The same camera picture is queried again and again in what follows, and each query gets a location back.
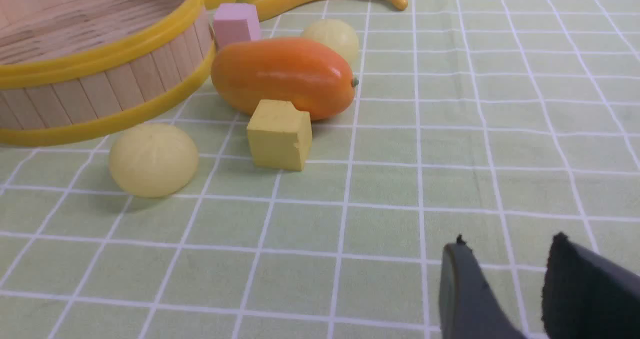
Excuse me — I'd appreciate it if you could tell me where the bamboo steamer tray yellow rim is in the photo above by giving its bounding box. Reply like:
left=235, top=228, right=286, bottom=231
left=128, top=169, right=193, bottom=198
left=0, top=0, right=216, bottom=146

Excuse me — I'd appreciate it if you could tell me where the yellow wooden block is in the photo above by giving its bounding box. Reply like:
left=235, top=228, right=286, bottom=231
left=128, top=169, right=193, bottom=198
left=247, top=99, right=313, bottom=172

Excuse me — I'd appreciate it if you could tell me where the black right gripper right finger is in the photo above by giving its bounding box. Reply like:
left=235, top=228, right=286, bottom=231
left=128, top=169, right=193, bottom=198
left=541, top=232, right=640, bottom=339

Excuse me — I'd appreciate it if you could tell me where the green checkered tablecloth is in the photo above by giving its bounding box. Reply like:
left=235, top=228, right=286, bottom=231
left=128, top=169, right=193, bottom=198
left=1, top=0, right=640, bottom=339

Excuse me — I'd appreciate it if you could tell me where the pink wooden block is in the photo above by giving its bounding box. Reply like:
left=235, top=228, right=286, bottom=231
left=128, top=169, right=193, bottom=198
left=212, top=2, right=263, bottom=50

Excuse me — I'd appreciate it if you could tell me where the orange plastic mango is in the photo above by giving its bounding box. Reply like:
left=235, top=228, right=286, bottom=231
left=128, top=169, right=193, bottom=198
left=210, top=36, right=359, bottom=121

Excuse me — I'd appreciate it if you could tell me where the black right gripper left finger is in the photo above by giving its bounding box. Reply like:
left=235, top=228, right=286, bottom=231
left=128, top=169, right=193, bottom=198
left=439, top=235, right=525, bottom=339

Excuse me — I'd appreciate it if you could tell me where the pale yellow bun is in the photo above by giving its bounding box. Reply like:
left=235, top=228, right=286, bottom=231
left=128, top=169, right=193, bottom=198
left=300, top=18, right=361, bottom=66
left=108, top=123, right=199, bottom=198

